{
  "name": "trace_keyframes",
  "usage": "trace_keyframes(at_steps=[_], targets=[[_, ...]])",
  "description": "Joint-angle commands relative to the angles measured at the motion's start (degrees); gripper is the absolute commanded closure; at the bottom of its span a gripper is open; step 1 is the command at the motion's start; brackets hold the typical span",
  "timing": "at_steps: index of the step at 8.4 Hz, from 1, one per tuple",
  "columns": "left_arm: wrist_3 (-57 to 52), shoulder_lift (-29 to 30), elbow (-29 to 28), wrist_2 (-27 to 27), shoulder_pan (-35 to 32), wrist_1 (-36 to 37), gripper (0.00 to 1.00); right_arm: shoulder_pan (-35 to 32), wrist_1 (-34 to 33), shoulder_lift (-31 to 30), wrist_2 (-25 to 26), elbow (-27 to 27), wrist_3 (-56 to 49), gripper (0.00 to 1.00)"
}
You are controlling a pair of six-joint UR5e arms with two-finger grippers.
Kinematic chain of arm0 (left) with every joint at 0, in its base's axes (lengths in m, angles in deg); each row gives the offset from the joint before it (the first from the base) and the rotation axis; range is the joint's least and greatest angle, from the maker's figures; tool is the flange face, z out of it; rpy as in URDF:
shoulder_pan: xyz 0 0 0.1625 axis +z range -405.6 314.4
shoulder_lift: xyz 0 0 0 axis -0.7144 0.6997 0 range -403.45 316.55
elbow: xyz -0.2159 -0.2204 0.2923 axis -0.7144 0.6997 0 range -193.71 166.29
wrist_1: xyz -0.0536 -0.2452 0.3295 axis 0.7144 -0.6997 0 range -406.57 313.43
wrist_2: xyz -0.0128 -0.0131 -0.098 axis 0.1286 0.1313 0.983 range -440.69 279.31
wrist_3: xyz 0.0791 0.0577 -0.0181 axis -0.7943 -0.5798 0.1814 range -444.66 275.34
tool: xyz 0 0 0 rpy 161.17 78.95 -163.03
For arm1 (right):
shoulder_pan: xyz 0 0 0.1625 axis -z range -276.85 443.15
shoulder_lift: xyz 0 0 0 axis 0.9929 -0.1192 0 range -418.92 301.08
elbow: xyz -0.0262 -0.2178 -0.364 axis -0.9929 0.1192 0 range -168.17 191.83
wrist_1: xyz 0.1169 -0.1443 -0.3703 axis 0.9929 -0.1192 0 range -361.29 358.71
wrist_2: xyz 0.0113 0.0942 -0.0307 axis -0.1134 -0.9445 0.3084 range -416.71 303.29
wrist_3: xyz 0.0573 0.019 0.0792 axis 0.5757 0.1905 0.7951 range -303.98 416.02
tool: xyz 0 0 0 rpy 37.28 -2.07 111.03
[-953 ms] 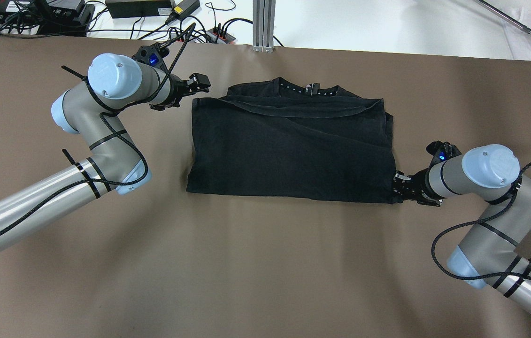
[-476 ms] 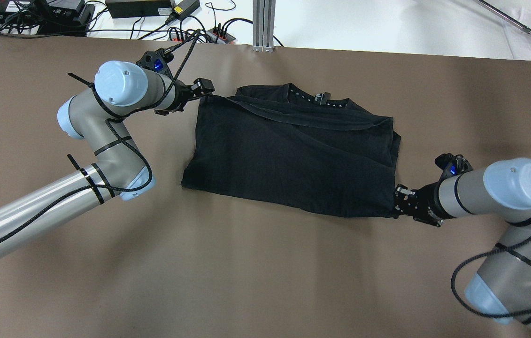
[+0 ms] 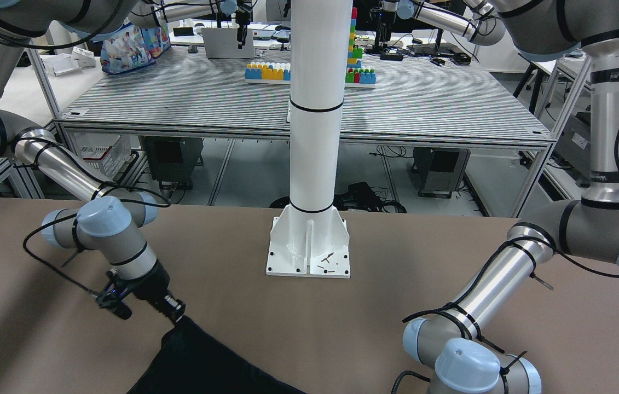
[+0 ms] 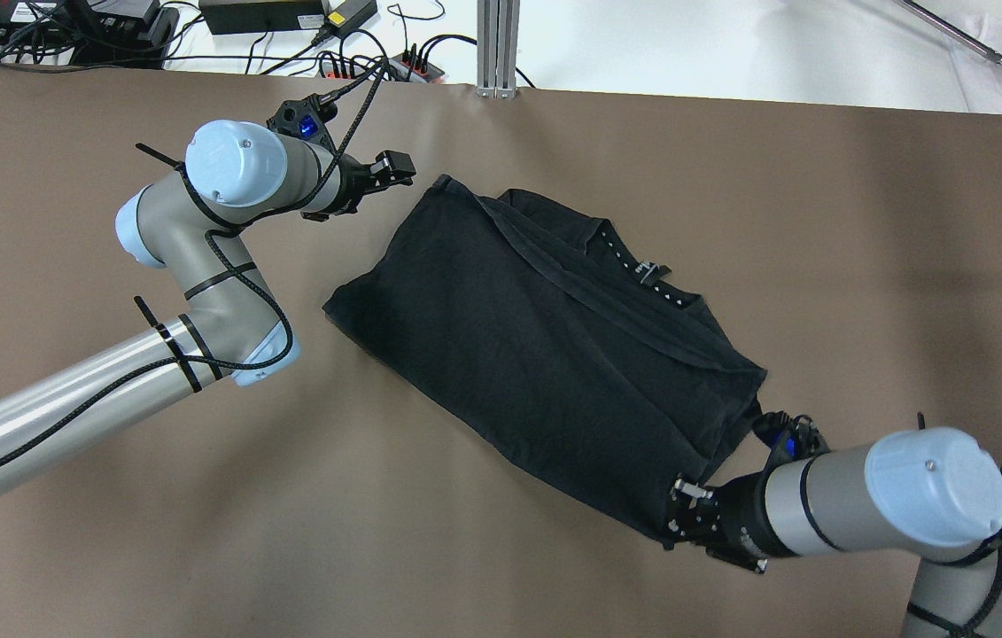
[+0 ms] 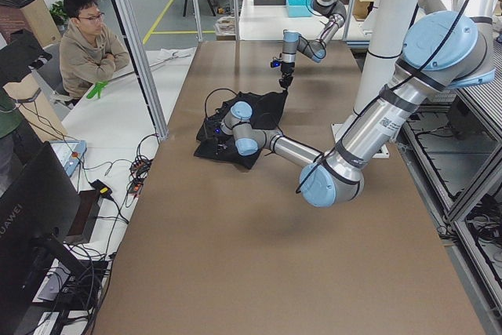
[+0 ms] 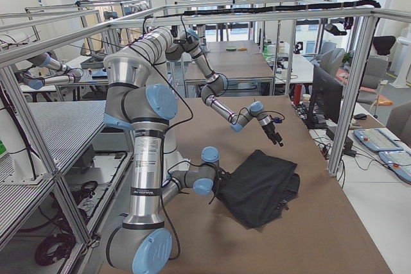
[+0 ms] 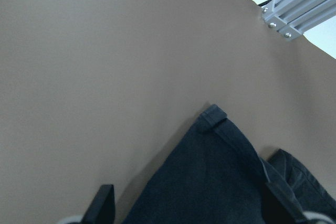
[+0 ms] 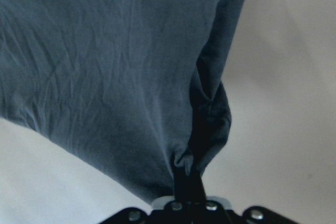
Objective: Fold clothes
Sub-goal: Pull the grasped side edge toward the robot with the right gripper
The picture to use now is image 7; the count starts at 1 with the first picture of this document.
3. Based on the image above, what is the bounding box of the aluminium frame cage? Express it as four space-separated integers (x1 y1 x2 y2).
262 0 335 41

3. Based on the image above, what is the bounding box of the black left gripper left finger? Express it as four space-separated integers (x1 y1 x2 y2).
81 184 116 224

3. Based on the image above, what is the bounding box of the black graphic t-shirt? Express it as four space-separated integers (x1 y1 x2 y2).
124 105 335 223

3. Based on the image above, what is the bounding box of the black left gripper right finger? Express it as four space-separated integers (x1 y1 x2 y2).
264 182 308 224

